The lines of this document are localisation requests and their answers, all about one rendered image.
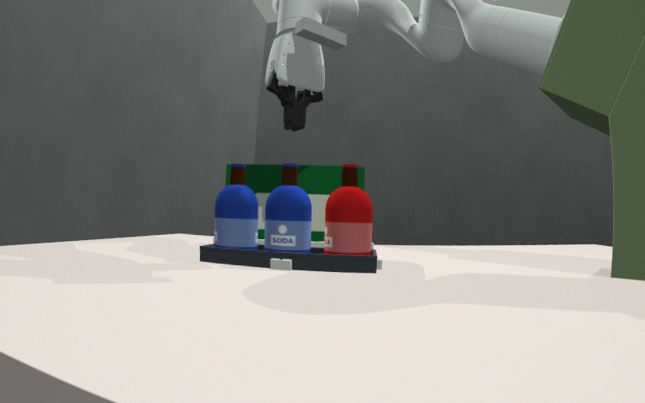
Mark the blue-labeled bottle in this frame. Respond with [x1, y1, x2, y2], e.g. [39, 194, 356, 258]
[265, 164, 312, 254]
[214, 164, 259, 250]

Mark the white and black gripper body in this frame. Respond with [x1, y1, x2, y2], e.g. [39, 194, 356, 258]
[265, 32, 325, 95]

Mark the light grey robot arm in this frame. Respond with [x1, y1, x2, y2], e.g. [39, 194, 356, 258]
[272, 0, 565, 75]

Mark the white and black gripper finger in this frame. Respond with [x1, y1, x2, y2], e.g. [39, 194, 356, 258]
[266, 69, 298, 130]
[291, 89, 323, 131]

